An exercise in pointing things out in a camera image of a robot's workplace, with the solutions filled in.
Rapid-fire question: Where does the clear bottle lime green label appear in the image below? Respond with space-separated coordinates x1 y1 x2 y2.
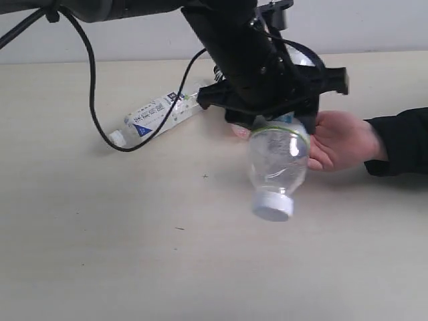
246 46 317 223

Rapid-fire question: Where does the pink peach drink bottle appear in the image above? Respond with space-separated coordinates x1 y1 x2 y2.
213 66 250 138

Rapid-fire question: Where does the black cable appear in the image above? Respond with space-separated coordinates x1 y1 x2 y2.
0 6 208 152

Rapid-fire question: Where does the person's open bare hand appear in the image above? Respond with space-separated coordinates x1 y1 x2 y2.
308 111 388 172

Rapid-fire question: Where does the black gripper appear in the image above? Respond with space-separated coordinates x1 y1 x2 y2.
197 43 349 135

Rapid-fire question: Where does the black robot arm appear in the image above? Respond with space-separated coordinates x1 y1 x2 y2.
1 1 348 132

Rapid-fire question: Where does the clear bottle blue white label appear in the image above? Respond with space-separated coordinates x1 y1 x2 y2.
108 78 212 148

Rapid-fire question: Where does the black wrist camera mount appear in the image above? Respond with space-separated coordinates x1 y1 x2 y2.
257 0 294 31

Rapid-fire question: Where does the black sleeved forearm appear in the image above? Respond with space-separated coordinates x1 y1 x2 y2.
364 107 427 177

